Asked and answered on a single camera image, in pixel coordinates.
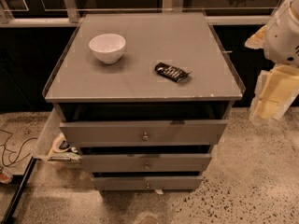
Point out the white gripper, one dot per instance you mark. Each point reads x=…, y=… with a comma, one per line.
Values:
x=281, y=39

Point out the grey top drawer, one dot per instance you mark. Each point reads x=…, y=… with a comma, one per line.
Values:
x=143, y=133

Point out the grey drawer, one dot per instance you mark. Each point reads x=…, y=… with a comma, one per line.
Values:
x=145, y=163
x=147, y=183
x=143, y=133

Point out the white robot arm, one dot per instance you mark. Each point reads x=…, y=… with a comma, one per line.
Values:
x=276, y=89

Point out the grey drawer cabinet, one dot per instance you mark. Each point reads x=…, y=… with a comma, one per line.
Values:
x=82, y=88

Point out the grey middle drawer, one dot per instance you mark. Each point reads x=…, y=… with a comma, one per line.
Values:
x=145, y=163

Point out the grey bottom drawer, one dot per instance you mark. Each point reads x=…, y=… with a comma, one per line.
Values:
x=147, y=183

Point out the black snack wrapper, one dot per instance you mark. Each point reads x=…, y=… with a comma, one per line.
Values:
x=170, y=72

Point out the white ceramic bowl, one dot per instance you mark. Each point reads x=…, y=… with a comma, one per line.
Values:
x=108, y=48

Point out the white tape roll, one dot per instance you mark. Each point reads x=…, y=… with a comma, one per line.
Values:
x=59, y=144

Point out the clear plastic bin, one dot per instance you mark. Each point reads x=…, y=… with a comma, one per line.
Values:
x=43, y=147

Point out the red white floor object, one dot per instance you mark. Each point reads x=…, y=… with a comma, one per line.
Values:
x=5, y=176

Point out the metal railing frame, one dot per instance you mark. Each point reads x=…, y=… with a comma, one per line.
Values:
x=49, y=13

